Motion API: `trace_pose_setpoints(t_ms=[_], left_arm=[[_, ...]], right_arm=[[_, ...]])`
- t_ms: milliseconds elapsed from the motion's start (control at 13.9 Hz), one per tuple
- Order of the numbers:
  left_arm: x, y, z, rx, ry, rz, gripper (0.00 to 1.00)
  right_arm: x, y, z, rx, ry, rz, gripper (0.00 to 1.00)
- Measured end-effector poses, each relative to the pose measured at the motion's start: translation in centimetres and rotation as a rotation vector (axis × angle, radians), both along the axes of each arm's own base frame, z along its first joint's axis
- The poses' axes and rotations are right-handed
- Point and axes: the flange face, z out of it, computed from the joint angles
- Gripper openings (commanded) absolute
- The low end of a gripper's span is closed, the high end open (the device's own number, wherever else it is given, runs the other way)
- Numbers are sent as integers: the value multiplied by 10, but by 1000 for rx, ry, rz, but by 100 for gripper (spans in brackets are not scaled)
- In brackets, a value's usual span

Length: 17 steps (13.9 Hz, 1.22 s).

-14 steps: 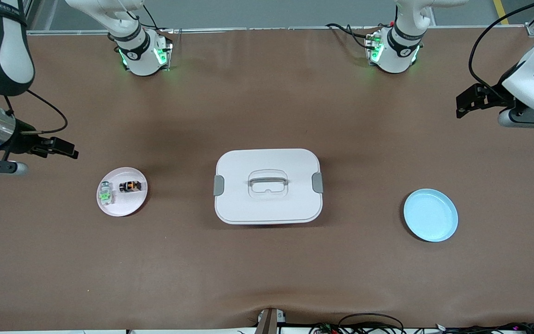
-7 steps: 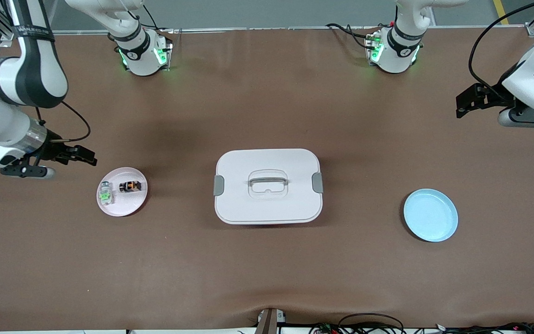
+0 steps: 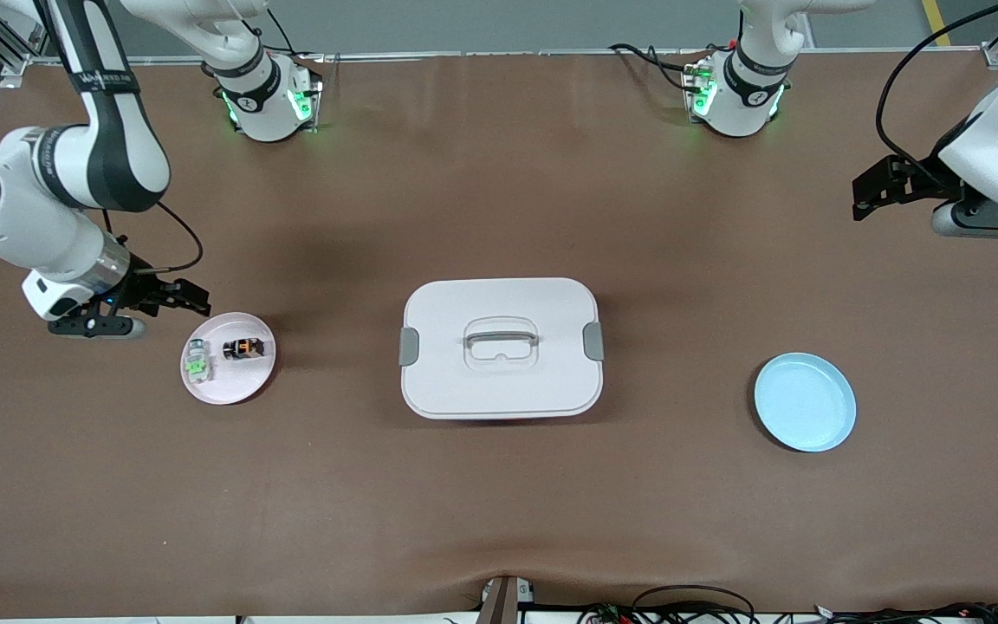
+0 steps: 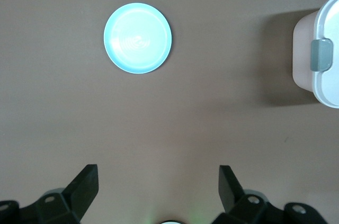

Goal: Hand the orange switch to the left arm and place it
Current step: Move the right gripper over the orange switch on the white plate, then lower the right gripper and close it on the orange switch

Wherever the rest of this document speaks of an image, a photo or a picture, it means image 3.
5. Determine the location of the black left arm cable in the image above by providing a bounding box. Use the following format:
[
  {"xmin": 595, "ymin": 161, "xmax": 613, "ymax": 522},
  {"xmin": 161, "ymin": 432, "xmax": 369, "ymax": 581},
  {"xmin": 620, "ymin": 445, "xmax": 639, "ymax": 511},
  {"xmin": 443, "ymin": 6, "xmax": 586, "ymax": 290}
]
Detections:
[{"xmin": 876, "ymin": 0, "xmax": 998, "ymax": 183}]

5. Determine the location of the black base cable bundle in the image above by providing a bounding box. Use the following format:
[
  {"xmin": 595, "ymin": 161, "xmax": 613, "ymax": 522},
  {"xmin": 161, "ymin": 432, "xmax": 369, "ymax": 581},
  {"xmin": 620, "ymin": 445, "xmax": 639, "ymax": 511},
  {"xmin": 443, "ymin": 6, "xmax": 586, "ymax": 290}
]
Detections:
[{"xmin": 609, "ymin": 42, "xmax": 710, "ymax": 93}]

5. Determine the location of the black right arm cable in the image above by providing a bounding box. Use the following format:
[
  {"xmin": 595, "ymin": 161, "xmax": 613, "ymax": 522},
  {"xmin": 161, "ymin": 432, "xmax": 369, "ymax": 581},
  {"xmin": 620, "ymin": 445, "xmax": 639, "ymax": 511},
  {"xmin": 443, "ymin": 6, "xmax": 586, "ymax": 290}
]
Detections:
[{"xmin": 131, "ymin": 201, "xmax": 204, "ymax": 275}]

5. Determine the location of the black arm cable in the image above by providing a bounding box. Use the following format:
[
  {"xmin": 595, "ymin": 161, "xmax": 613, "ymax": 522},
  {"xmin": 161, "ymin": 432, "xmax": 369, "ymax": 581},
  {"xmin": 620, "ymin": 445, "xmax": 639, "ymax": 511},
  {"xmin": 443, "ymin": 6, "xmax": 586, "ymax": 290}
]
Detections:
[
  {"xmin": 131, "ymin": 201, "xmax": 204, "ymax": 275},
  {"xmin": 876, "ymin": 0, "xmax": 998, "ymax": 183}
]

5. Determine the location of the brown table mat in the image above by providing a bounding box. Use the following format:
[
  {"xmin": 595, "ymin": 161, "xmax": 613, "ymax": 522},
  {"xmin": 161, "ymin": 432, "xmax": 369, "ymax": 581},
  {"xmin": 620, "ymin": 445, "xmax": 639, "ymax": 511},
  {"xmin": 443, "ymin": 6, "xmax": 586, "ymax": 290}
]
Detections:
[{"xmin": 0, "ymin": 50, "xmax": 998, "ymax": 621}]

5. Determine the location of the light blue round plate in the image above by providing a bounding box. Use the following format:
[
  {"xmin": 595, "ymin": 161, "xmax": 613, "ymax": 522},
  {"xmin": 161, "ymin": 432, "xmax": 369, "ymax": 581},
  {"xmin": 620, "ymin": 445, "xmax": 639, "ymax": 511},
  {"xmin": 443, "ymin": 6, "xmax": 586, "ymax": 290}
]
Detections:
[{"xmin": 754, "ymin": 352, "xmax": 858, "ymax": 453}]

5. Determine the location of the white lidded storage box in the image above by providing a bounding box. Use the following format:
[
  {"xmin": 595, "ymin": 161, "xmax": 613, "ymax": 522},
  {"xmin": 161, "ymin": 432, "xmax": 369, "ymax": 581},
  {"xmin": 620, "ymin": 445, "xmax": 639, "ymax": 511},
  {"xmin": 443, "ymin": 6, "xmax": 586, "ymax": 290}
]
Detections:
[{"xmin": 399, "ymin": 277, "xmax": 606, "ymax": 421}]

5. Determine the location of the metal mount bracket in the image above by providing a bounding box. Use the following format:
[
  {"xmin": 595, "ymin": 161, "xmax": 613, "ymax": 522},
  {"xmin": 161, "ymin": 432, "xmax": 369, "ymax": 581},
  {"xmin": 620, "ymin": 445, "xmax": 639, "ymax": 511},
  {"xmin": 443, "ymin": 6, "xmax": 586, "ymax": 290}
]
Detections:
[{"xmin": 477, "ymin": 575, "xmax": 536, "ymax": 624}]

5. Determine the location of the black looped cable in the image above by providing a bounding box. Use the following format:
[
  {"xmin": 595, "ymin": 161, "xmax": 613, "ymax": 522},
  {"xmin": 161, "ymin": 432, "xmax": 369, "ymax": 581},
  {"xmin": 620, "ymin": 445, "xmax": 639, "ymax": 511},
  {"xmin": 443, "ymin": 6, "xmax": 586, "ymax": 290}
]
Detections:
[{"xmin": 632, "ymin": 585, "xmax": 756, "ymax": 624}]

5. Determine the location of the pink round plate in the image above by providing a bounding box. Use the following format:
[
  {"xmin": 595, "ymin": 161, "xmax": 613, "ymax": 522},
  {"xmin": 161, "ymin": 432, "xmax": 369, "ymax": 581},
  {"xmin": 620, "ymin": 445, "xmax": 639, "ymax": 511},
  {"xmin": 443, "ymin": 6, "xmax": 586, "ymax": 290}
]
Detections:
[{"xmin": 180, "ymin": 312, "xmax": 277, "ymax": 406}]

